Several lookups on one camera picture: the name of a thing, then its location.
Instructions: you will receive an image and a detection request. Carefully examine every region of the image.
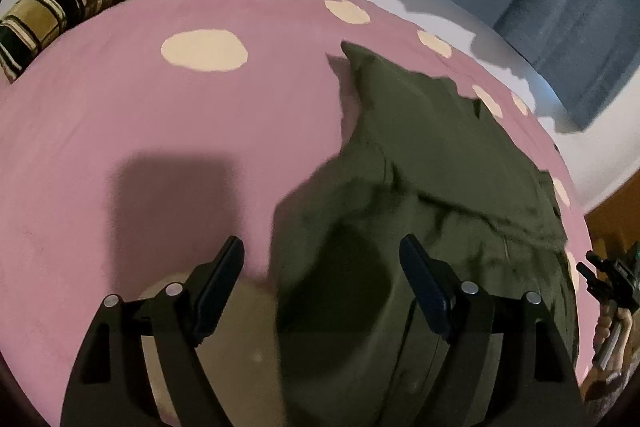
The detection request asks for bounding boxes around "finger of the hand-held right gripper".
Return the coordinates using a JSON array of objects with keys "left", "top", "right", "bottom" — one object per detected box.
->
[{"left": 576, "top": 261, "right": 602, "bottom": 294}]

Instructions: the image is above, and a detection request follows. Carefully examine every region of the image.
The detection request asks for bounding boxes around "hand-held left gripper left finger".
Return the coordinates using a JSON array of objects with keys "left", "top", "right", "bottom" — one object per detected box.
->
[{"left": 60, "top": 235, "right": 246, "bottom": 427}]

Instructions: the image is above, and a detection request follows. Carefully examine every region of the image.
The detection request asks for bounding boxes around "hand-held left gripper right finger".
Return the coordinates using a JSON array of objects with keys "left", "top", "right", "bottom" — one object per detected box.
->
[{"left": 399, "top": 234, "right": 596, "bottom": 427}]

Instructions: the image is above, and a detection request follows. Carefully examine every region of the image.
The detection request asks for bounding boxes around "olive green garment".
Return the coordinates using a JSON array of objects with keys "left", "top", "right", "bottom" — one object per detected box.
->
[{"left": 270, "top": 41, "right": 581, "bottom": 427}]

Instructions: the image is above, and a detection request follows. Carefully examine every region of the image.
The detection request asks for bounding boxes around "person's right hand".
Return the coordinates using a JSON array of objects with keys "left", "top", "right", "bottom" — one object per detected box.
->
[{"left": 591, "top": 297, "right": 635, "bottom": 380}]

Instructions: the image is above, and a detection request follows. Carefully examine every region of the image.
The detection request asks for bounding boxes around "wooden furniture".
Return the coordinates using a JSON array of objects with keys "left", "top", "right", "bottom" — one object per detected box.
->
[{"left": 584, "top": 192, "right": 640, "bottom": 265}]

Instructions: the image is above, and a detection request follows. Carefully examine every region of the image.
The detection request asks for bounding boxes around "pink spotted bedsheet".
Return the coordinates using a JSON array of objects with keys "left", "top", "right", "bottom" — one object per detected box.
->
[{"left": 0, "top": 0, "right": 598, "bottom": 427}]

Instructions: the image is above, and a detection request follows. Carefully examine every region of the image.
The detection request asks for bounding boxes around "plaid pillow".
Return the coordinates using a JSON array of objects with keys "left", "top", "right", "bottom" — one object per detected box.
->
[{"left": 0, "top": 0, "right": 171, "bottom": 84}]

